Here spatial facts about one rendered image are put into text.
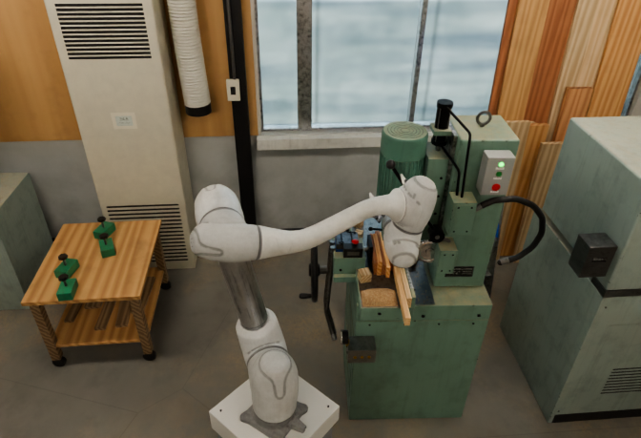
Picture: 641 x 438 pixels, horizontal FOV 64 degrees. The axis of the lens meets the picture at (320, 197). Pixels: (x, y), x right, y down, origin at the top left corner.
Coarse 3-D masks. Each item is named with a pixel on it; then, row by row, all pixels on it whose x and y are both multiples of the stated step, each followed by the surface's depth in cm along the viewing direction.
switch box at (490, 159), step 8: (488, 152) 184; (496, 152) 184; (504, 152) 184; (488, 160) 181; (496, 160) 181; (504, 160) 181; (512, 160) 181; (480, 168) 189; (488, 168) 183; (512, 168) 183; (480, 176) 189; (488, 176) 184; (504, 176) 185; (480, 184) 189; (488, 184) 186; (504, 184) 187; (480, 192) 189; (488, 192) 188; (504, 192) 189
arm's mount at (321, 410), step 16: (304, 384) 194; (224, 400) 186; (240, 400) 187; (304, 400) 188; (320, 400) 189; (224, 416) 181; (304, 416) 182; (320, 416) 183; (336, 416) 188; (224, 432) 181; (240, 432) 176; (256, 432) 176; (304, 432) 177; (320, 432) 182
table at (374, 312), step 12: (336, 276) 217; (348, 276) 218; (372, 276) 213; (384, 276) 213; (360, 288) 207; (396, 288) 207; (360, 300) 202; (360, 312) 201; (372, 312) 199; (384, 312) 200; (396, 312) 200
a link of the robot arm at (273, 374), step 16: (272, 352) 171; (256, 368) 169; (272, 368) 166; (288, 368) 168; (256, 384) 168; (272, 384) 165; (288, 384) 167; (256, 400) 170; (272, 400) 167; (288, 400) 169; (272, 416) 171; (288, 416) 174
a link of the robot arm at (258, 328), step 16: (208, 192) 153; (224, 192) 154; (208, 208) 147; (240, 208) 153; (224, 272) 165; (240, 272) 164; (240, 288) 168; (256, 288) 172; (240, 304) 172; (256, 304) 174; (240, 320) 178; (256, 320) 177; (272, 320) 183; (240, 336) 180; (256, 336) 178; (272, 336) 181; (256, 352) 179
